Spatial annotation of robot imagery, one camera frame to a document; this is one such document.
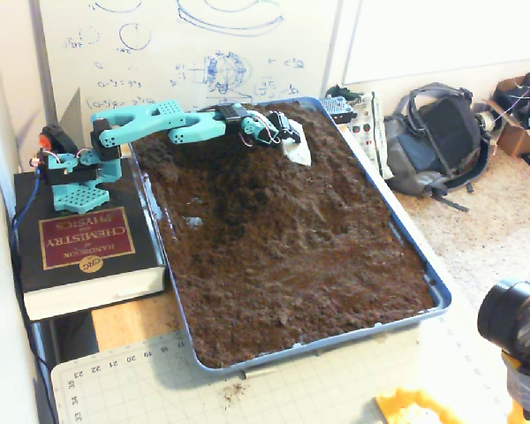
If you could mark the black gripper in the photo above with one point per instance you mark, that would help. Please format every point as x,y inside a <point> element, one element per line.
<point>285,128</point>

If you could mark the brown soil pile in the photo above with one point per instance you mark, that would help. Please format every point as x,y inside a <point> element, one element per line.
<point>291,247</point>

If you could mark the teal 3D-printed robot arm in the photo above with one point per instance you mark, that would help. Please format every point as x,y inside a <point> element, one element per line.
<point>150,119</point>

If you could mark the black vented electronic box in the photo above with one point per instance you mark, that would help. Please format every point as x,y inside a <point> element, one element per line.
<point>338,110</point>

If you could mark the white printed soil bag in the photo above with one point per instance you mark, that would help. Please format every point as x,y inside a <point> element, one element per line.
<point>373,132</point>

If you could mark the grey black backpack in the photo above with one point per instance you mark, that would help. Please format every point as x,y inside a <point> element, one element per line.
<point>446,132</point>

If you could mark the whiteboard with blue drawings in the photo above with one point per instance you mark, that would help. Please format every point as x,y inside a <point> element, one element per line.
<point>168,44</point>

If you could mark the white cylindrical roll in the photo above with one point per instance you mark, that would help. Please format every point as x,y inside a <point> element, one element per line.
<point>486,121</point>

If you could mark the blue plastic tray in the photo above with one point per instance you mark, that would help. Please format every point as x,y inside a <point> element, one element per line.
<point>441,300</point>

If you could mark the brown cardboard box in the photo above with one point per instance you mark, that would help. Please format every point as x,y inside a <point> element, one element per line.
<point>519,137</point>

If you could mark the black chemistry physics handbook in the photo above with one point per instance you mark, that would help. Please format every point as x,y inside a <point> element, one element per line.
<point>84,274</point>

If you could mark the pale green cutting mat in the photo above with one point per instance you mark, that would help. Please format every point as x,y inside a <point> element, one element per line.
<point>291,393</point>

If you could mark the yellow printed plastic part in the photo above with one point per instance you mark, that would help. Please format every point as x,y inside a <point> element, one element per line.
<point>406,402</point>

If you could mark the black camera with lens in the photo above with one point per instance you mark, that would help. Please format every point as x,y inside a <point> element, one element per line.
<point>508,313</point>

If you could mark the yellow camera stand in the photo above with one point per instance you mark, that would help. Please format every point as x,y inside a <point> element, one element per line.
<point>514,397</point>

